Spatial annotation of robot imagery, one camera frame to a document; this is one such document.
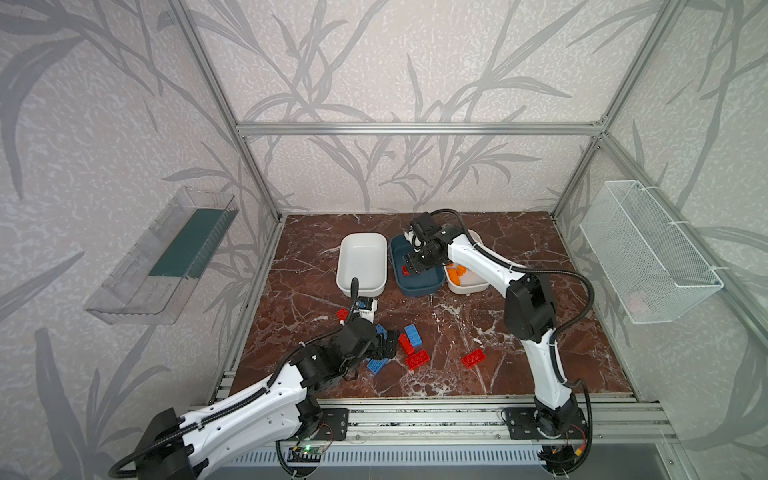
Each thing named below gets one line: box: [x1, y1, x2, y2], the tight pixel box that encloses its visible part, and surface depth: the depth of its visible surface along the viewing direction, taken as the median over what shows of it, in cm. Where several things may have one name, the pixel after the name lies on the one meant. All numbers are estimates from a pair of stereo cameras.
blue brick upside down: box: [366, 358, 388, 375], surface depth 83 cm
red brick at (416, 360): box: [406, 349, 431, 370], surface depth 85 cm
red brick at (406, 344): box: [398, 333, 415, 355], surface depth 88 cm
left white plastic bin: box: [336, 233, 388, 298], surface depth 107 cm
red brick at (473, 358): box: [461, 348, 487, 370], surface depth 86 cm
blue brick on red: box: [403, 323, 423, 348], surface depth 89 cm
